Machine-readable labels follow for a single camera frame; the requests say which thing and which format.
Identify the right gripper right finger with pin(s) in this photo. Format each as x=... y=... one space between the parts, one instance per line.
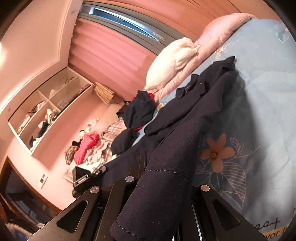
x=208 y=216

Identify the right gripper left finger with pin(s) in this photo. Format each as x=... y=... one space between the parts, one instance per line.
x=92 y=214

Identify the navy blue jacket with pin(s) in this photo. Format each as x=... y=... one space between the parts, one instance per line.
x=155 y=207

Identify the light blue floral bedsheet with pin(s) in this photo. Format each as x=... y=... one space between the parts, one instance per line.
x=258 y=120

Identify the red puffy jacket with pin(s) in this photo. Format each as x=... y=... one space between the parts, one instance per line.
x=87 y=143

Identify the black folded garment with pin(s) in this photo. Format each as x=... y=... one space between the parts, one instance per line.
x=123 y=141

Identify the dark navy crumpled garment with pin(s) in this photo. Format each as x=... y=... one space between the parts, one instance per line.
x=140 y=110

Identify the hanging beige tassel cloth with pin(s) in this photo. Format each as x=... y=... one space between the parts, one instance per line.
x=104 y=93

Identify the white fluffy pillow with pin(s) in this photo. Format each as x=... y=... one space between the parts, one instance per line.
x=172 y=59

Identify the pink window curtain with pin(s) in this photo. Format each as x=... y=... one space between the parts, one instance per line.
x=108 y=57

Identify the pink quilted comforter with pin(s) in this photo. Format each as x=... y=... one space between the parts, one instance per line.
x=214 y=35

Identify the white wall switch panel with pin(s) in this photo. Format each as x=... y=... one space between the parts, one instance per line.
x=42 y=181

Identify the wall shelf unit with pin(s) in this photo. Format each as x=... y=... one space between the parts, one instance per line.
x=36 y=121

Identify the grey window frame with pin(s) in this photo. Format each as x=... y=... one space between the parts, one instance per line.
x=144 y=30

